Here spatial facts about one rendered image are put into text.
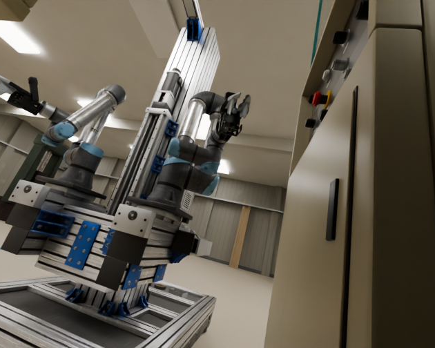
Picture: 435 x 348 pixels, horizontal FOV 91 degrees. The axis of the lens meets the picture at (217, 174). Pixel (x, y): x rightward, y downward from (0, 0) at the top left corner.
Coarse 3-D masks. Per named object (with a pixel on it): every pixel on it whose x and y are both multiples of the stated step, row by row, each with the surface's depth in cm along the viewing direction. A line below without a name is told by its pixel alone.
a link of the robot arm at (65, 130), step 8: (112, 88) 119; (120, 88) 123; (104, 96) 116; (112, 96) 117; (120, 96) 121; (88, 104) 111; (96, 104) 112; (104, 104) 115; (112, 104) 119; (80, 112) 107; (88, 112) 109; (96, 112) 112; (64, 120) 102; (72, 120) 103; (80, 120) 106; (88, 120) 109; (56, 128) 97; (64, 128) 99; (72, 128) 101; (80, 128) 107; (56, 136) 100; (64, 136) 99
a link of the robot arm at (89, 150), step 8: (80, 144) 109; (88, 144) 108; (72, 152) 111; (80, 152) 106; (88, 152) 106; (96, 152) 109; (72, 160) 105; (80, 160) 104; (88, 160) 106; (96, 160) 109; (96, 168) 111
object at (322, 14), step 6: (324, 0) 93; (330, 0) 76; (318, 6) 104; (324, 6) 89; (330, 6) 74; (318, 12) 101; (324, 12) 86; (318, 18) 100; (324, 18) 83; (318, 24) 96; (324, 24) 80; (318, 30) 92; (318, 36) 89; (318, 42) 85; (312, 54) 93; (312, 60) 91
